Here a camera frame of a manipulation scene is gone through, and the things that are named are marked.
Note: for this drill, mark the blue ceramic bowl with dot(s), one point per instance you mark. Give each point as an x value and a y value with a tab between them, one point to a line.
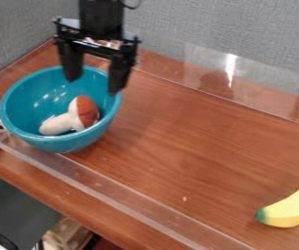
42	96

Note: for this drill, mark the clear acrylic barrier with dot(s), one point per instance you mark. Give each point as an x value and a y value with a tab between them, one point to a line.
254	84
160	185

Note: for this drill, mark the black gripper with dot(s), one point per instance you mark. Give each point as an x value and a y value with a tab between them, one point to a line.
96	33

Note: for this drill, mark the clear acrylic back barrier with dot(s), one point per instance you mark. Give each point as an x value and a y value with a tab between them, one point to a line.
254	84

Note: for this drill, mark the wooden object below table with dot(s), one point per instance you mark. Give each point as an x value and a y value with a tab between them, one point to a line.
67	236

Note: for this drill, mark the clear acrylic front barrier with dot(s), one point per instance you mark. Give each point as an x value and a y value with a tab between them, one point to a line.
160	185

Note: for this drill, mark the yellow toy banana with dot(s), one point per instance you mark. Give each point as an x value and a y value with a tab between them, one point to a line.
282	214

